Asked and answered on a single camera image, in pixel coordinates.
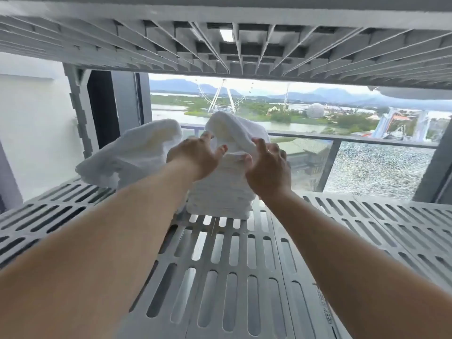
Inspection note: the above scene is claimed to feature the person's right hand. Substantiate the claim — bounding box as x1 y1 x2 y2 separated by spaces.
240 137 292 200

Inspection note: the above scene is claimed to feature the person's left hand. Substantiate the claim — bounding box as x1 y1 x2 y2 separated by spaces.
166 131 229 180

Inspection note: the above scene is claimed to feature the person's right forearm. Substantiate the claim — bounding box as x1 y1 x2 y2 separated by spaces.
261 189 452 339

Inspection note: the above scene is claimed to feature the person's left forearm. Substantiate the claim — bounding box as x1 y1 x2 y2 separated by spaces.
0 160 198 339

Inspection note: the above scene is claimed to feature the stack of folded white towels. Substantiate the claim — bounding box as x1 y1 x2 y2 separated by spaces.
184 151 260 220

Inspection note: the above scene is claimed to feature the grey roofed building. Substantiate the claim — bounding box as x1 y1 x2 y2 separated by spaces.
275 137 332 180

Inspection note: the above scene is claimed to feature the glass balcony railing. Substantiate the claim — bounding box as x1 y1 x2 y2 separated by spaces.
180 123 440 200

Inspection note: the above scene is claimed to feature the white ferris wheel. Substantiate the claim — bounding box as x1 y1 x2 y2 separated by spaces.
197 79 248 114

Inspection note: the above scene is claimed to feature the white dome building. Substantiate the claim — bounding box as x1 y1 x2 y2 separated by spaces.
306 103 325 120

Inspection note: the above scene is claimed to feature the blue water slide structure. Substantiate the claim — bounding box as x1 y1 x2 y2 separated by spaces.
371 107 440 142

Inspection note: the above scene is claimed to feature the grey slotted shelf board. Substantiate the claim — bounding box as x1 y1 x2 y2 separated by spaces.
0 176 452 339

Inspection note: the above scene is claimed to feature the white hanging sheet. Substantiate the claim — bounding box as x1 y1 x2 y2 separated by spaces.
367 85 452 102

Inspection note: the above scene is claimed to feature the grey ribbed shelf board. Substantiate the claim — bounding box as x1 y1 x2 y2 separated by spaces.
0 0 452 90

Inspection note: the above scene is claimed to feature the dark window frame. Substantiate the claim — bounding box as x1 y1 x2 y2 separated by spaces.
86 69 153 149
412 118 452 205

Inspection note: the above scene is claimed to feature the grey notched shelf post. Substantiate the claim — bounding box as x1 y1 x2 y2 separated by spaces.
63 62 95 160

